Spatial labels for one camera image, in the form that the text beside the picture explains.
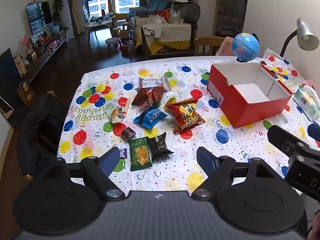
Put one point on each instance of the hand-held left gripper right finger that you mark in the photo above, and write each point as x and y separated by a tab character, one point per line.
206	158

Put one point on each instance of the grey desk lamp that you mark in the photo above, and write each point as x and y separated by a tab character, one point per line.
306	36

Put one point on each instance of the wooden chair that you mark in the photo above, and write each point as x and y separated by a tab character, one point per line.
210	41

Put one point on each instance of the round coffee table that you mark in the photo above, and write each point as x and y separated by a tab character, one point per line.
98	25

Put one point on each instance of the pink flower bouquet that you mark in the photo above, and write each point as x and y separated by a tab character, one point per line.
26	40

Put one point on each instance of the red snack bag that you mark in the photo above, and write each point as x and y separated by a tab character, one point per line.
185	116

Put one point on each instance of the red cardboard box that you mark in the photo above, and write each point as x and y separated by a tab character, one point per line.
225	87

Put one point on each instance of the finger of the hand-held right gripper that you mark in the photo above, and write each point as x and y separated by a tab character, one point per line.
314	131
281	136

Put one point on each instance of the television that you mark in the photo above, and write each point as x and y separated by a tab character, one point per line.
38	16

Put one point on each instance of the balloon printed tablecloth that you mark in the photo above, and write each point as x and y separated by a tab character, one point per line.
225	155

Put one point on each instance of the brown paper bag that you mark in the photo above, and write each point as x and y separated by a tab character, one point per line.
25	93

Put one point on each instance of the black jacket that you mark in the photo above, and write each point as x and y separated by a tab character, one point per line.
42	130

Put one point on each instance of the green cracker packet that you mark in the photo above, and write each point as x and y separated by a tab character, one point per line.
140	155

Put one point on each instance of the white standing air conditioner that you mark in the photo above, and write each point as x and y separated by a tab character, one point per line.
67	12

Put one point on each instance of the potted plant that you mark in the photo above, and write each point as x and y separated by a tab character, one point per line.
58	6

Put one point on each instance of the pink cloth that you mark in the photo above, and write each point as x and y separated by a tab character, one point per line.
226	47

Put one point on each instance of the blue globe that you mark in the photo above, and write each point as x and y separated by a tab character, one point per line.
243	46

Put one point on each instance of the brown foil snack packet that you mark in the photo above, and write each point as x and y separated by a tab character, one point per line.
142	97

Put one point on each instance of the clear braised egg packet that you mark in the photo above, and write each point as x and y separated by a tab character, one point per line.
115	116

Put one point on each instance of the tissue pack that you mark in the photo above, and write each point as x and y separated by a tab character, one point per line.
306	101

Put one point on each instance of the cluttered sofa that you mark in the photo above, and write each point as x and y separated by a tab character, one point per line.
172	32

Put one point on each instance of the blue snack packet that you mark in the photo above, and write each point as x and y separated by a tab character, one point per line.
150	117

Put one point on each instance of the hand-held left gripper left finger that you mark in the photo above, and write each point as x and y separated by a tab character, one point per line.
110	158

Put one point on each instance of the purple candy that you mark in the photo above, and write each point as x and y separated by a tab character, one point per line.
123	153

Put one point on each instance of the black snack packet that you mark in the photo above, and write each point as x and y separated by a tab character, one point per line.
160	146

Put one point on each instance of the small brown snack packet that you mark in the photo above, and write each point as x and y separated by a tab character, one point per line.
128	133

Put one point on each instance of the silver snack packet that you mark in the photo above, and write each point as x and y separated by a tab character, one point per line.
152	82

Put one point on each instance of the dark television cabinet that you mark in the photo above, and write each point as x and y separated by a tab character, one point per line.
45	52

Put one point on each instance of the small round stool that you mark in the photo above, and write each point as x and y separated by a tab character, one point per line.
111	40

